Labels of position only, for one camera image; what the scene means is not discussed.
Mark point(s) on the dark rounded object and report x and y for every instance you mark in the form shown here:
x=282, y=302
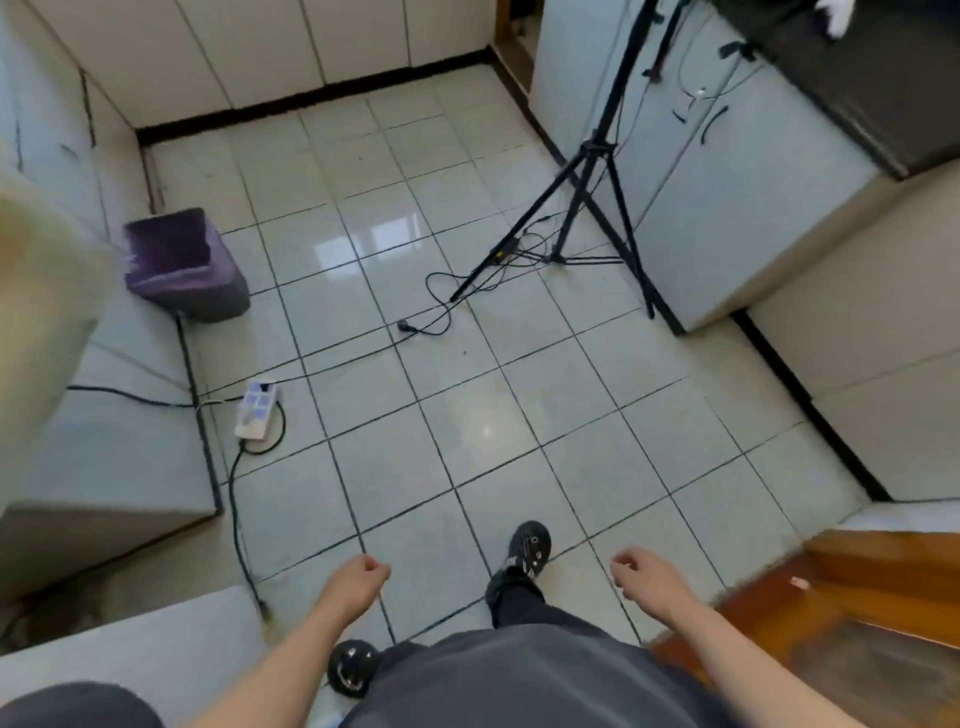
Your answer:
x=75, y=709

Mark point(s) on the person's right forearm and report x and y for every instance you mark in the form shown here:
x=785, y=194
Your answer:
x=739, y=667

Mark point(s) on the purple waste bin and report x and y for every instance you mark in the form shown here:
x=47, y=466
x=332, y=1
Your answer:
x=187, y=262

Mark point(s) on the person's left forearm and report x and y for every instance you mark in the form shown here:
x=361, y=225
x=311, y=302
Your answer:
x=281, y=664

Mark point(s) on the beige blurred object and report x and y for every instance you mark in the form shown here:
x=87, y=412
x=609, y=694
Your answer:
x=45, y=300

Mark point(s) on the person's left hand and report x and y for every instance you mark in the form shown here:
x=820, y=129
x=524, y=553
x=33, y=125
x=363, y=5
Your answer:
x=354, y=589

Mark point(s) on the white wall cupboards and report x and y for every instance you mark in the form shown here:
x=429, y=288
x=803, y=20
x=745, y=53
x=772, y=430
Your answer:
x=262, y=45

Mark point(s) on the white base cabinet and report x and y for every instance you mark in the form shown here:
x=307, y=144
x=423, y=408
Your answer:
x=720, y=202

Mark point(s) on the black pole with red clip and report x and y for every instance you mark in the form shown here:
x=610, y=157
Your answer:
x=664, y=45

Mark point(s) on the person's right fingers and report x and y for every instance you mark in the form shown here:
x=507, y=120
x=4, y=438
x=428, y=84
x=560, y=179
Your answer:
x=628, y=564

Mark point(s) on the white cloth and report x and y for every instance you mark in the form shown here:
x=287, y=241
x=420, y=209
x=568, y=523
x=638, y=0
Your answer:
x=835, y=16

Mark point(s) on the person's black shoe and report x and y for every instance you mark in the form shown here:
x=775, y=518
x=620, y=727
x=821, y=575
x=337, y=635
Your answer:
x=352, y=669
x=526, y=549

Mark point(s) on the person's left fingers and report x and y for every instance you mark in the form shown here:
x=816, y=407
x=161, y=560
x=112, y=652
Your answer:
x=373, y=570

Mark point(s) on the person's grey trousers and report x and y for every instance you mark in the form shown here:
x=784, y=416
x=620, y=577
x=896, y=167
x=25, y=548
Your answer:
x=525, y=675

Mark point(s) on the black tripod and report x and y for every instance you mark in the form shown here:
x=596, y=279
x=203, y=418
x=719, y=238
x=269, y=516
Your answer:
x=592, y=161

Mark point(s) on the small pink object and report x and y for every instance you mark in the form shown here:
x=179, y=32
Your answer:
x=799, y=583

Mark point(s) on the brown wooden furniture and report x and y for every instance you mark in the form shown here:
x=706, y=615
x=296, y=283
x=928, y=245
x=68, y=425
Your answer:
x=847, y=622

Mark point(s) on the person's black left shoe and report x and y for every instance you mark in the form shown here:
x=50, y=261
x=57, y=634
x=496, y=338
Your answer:
x=352, y=669

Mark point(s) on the person's right hand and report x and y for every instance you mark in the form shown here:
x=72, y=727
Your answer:
x=651, y=581

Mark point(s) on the person's black right shoe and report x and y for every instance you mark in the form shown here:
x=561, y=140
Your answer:
x=526, y=549

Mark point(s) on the dark countertop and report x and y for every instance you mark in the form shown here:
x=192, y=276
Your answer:
x=862, y=75

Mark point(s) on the white power strip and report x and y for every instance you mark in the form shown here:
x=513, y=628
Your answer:
x=256, y=409

